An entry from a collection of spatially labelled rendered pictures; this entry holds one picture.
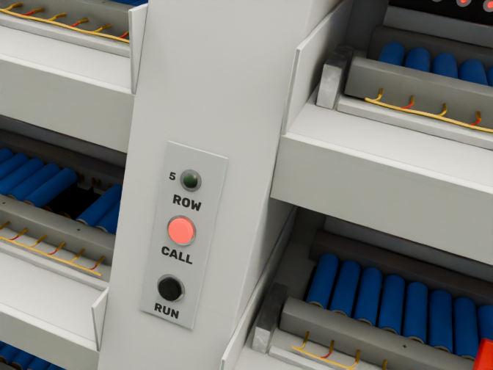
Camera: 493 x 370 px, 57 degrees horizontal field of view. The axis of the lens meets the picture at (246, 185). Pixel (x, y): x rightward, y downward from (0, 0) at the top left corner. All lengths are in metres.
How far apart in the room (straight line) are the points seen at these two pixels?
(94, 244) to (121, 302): 0.09
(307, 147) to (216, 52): 0.07
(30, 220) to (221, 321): 0.22
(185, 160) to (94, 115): 0.07
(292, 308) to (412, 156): 0.17
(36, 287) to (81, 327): 0.06
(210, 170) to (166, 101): 0.05
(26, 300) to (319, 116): 0.28
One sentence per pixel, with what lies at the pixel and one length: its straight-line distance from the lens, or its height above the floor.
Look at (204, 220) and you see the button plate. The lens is 0.29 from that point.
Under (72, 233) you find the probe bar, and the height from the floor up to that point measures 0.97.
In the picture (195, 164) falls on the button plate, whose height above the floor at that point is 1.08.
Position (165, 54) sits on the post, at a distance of 0.28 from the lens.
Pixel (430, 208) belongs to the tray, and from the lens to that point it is 0.27.
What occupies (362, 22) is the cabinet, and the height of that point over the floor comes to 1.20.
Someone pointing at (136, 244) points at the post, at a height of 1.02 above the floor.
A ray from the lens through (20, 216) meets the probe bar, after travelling 0.46.
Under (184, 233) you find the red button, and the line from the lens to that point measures 0.29.
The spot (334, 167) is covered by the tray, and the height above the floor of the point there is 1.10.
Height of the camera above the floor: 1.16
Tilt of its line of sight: 18 degrees down
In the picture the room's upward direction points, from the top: 13 degrees clockwise
